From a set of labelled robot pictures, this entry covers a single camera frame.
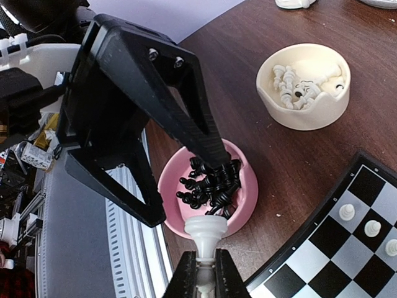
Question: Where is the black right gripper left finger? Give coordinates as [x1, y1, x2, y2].
[163, 251, 197, 298]

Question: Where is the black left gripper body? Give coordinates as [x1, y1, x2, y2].
[55, 13, 149, 156]

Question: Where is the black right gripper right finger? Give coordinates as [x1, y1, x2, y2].
[215, 249, 251, 298]

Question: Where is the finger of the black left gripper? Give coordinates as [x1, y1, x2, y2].
[65, 147, 165, 227]
[120, 30, 230, 165]

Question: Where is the white chess piece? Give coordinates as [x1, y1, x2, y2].
[184, 215, 228, 297]

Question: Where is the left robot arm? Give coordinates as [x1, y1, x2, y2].
[1, 1, 230, 227]

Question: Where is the black chess pieces pile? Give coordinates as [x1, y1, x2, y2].
[176, 156, 242, 220]

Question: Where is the white chess pieces pile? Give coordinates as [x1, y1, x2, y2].
[272, 65, 345, 111]

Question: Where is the pink bowl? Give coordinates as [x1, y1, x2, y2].
[158, 139, 259, 240]

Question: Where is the black and white chessboard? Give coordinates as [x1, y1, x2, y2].
[245, 151, 396, 297]

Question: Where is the cream bowl with spout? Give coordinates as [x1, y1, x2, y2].
[256, 43, 351, 131]

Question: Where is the white scalloped bowl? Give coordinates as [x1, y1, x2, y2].
[275, 0, 316, 9]

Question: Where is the small cream bowl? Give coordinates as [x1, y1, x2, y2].
[361, 0, 397, 9]

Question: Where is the aluminium front rail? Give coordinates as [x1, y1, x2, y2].
[35, 149, 172, 297]

